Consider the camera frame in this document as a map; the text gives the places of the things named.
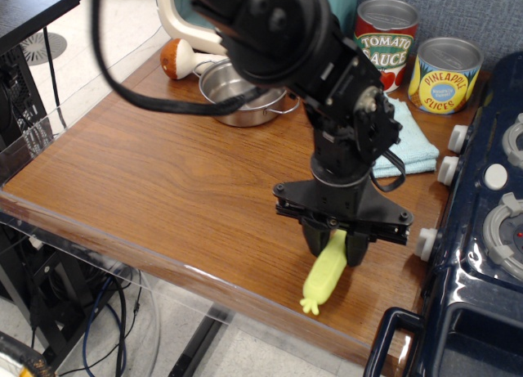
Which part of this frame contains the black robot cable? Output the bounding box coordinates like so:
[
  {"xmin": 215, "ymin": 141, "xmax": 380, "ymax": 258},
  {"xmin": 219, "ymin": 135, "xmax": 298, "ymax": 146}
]
[{"xmin": 91, "ymin": 0, "xmax": 407, "ymax": 193}]

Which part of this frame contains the spoon with yellow-green handle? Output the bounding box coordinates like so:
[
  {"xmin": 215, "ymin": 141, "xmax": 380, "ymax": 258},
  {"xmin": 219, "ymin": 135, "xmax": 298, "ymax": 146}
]
[{"xmin": 300, "ymin": 230, "xmax": 347, "ymax": 316}]

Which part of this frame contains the toy microwave teal and cream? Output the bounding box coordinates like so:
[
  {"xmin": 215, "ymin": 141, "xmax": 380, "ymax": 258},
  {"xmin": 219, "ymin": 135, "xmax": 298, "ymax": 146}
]
[{"xmin": 156, "ymin": 0, "xmax": 358, "ymax": 55}]

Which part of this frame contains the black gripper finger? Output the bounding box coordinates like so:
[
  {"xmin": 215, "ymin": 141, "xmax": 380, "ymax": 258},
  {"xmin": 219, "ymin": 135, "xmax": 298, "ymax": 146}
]
[
  {"xmin": 345, "ymin": 232, "xmax": 370, "ymax": 267},
  {"xmin": 302, "ymin": 221, "xmax": 336, "ymax": 257}
]

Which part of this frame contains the tomato sauce can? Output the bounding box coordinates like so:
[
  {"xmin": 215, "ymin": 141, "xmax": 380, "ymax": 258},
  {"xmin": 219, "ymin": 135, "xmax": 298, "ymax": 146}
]
[{"xmin": 354, "ymin": 0, "xmax": 419, "ymax": 92}]

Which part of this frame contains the black table leg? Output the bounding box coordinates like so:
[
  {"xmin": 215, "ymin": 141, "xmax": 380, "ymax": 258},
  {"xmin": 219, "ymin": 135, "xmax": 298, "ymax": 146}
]
[{"xmin": 168, "ymin": 312, "xmax": 228, "ymax": 377}]

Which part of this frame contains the clear acrylic table guard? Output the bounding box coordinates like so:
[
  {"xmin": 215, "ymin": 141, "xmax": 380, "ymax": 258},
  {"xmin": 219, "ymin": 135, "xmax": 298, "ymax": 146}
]
[{"xmin": 1, "ymin": 94, "xmax": 369, "ymax": 364}]

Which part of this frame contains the dark blue toy stove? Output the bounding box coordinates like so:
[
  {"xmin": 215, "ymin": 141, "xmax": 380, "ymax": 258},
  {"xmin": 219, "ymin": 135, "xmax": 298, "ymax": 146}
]
[{"xmin": 364, "ymin": 52, "xmax": 522, "ymax": 376}]

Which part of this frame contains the blue floor cable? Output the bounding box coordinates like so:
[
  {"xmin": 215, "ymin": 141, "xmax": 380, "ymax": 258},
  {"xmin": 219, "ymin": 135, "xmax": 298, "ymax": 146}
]
[{"xmin": 83, "ymin": 275, "xmax": 128, "ymax": 377}]

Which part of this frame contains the small steel pot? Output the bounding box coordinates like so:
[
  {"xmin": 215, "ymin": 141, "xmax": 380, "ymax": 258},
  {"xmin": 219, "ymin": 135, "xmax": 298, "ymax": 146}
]
[{"xmin": 193, "ymin": 59, "xmax": 301, "ymax": 128}]

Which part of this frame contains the black floor cable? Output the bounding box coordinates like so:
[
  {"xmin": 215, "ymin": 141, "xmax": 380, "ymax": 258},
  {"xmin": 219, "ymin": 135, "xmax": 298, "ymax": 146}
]
[{"xmin": 60, "ymin": 270, "xmax": 144, "ymax": 377}]

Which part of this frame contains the toy mushroom brown and white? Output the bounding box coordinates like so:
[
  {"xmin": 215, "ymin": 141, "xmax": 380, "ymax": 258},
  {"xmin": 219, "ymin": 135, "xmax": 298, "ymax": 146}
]
[{"xmin": 159, "ymin": 38, "xmax": 226, "ymax": 80}]

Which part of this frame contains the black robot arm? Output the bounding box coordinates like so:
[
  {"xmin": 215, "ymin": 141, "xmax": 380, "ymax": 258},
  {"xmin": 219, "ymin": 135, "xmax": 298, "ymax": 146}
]
[{"xmin": 190, "ymin": 0, "xmax": 413, "ymax": 267}]

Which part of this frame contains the pineapple slices can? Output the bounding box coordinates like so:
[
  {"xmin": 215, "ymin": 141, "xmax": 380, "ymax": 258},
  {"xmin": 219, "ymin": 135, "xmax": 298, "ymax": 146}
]
[{"xmin": 408, "ymin": 37, "xmax": 484, "ymax": 114}]

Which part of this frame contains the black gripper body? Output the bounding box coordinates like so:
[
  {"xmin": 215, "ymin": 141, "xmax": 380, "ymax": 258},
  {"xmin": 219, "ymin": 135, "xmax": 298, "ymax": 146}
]
[{"xmin": 273, "ymin": 178, "xmax": 413, "ymax": 245}]

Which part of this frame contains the light blue folded towel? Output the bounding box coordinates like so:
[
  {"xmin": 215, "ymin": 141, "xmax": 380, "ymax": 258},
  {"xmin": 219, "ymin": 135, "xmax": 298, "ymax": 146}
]
[{"xmin": 387, "ymin": 96, "xmax": 440, "ymax": 175}]

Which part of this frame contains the black side desk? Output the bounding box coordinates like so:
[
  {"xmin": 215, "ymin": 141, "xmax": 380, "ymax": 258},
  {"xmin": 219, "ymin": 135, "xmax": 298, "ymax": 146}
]
[{"xmin": 1, "ymin": 0, "xmax": 82, "ymax": 54}]

